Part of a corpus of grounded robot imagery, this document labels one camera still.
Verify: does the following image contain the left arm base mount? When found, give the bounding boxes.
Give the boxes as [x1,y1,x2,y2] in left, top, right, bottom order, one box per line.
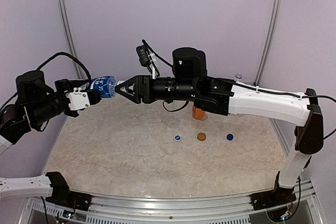
[45,172,92,211]

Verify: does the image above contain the aluminium frame post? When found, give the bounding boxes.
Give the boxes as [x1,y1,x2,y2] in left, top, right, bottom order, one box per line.
[254,0,281,86]
[52,0,87,80]

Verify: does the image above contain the right camera cable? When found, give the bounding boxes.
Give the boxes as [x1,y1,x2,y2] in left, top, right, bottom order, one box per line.
[141,39,336,141]

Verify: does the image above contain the orange juice bottle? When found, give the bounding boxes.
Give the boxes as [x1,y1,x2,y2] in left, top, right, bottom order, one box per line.
[192,106,206,120]

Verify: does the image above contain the camera cable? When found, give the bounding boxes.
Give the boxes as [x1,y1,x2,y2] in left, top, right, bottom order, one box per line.
[141,39,336,141]
[0,51,92,133]

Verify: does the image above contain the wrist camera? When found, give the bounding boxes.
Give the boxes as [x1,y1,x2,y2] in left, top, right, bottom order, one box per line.
[136,45,160,79]
[65,88,102,111]

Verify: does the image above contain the left aluminium frame post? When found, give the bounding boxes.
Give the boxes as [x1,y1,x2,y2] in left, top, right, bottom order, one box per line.
[52,0,87,80]

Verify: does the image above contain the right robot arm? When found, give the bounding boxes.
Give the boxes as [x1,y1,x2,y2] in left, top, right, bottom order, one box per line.
[115,47,324,205]

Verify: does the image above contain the aluminium front rail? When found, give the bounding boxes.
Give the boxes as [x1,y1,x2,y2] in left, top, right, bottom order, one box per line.
[19,180,325,223]

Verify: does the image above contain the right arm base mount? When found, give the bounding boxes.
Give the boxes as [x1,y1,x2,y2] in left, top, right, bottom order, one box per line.
[250,172,297,210]

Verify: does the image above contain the blue label clear bottle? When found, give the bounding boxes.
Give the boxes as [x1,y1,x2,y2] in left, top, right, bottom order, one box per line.
[235,72,243,82]

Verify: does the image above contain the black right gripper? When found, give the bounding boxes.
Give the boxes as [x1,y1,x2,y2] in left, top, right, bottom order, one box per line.
[115,73,198,102]

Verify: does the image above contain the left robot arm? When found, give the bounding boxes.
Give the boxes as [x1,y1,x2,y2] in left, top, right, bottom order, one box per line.
[1,70,89,206]

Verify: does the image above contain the white Pocari Sweat cap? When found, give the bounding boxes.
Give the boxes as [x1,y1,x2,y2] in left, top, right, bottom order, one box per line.
[174,135,182,142]

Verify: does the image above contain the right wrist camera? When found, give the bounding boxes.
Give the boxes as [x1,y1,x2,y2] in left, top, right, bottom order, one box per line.
[136,45,160,79]

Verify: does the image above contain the brown bottle cap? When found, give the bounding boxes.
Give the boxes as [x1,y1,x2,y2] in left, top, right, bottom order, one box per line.
[197,132,206,141]

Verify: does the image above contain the left camera cable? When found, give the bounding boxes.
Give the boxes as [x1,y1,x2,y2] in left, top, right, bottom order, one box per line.
[0,51,92,133]

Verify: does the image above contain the right aluminium frame post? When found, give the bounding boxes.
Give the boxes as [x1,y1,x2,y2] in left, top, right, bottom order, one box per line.
[254,0,281,86]

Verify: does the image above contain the small blue bottle white cap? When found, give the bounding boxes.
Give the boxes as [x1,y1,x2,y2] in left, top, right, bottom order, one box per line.
[81,76,124,99]

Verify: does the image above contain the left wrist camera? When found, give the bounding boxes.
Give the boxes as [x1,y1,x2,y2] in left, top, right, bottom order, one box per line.
[65,88,102,111]

